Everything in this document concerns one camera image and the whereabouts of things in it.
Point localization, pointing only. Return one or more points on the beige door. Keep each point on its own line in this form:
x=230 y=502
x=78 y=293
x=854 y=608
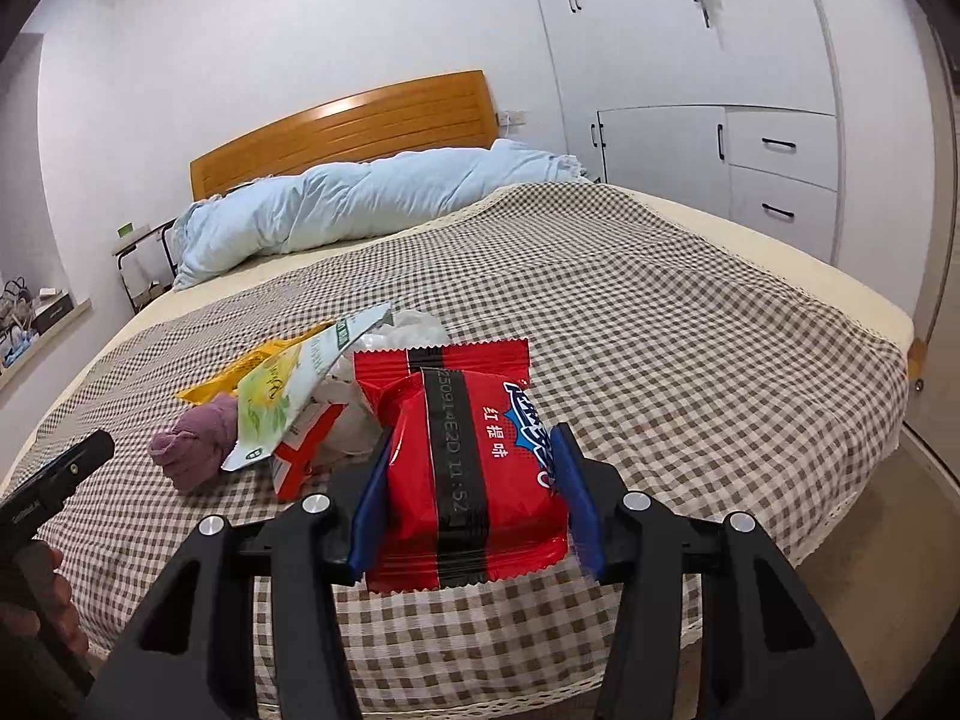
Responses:
x=937 y=240

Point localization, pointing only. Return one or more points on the light blue duvet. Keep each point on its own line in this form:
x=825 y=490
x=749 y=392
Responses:
x=360 y=202

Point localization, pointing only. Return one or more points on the wooden windowsill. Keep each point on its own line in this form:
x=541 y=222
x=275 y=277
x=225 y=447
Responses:
x=45 y=356

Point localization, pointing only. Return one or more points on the black frame bedside table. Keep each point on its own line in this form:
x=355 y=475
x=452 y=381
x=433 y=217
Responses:
x=139 y=240

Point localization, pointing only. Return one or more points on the white wardrobe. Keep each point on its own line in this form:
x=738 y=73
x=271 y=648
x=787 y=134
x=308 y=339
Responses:
x=637 y=30

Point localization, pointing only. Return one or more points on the white tissue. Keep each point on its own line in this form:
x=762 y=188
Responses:
x=352 y=420

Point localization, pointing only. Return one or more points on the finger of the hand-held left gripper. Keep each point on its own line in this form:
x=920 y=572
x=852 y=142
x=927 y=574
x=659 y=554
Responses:
x=75 y=461

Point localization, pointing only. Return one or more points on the person's left hand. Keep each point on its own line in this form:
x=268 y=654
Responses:
x=60 y=600

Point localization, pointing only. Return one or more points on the yellow snack packet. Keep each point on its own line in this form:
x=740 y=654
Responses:
x=225 y=382

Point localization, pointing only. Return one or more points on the clutter of small items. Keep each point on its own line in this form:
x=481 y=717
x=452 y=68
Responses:
x=16 y=322

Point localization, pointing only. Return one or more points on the red white snack packet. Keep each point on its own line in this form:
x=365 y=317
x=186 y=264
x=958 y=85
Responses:
x=304 y=450

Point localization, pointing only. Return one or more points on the black box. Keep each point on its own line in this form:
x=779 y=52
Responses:
x=54 y=313

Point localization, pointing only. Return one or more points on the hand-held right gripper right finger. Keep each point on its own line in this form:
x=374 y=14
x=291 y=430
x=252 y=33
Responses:
x=585 y=517

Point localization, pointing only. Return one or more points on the wall socket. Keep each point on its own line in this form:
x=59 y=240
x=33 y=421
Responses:
x=511 y=118

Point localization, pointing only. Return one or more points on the green white snack packet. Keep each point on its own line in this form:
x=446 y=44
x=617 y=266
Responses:
x=292 y=382

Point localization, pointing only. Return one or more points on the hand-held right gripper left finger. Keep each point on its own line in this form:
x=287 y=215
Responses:
x=367 y=525

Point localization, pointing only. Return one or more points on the wooden bed frame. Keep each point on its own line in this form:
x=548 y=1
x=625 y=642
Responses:
x=337 y=127

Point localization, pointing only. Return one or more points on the cream mattress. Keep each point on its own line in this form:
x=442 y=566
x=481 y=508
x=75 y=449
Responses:
x=187 y=300

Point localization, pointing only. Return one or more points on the purple cloth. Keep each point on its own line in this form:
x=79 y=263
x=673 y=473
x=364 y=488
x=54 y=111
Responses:
x=195 y=442

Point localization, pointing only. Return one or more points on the translucent plastic bag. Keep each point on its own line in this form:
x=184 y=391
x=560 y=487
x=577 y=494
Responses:
x=420 y=330

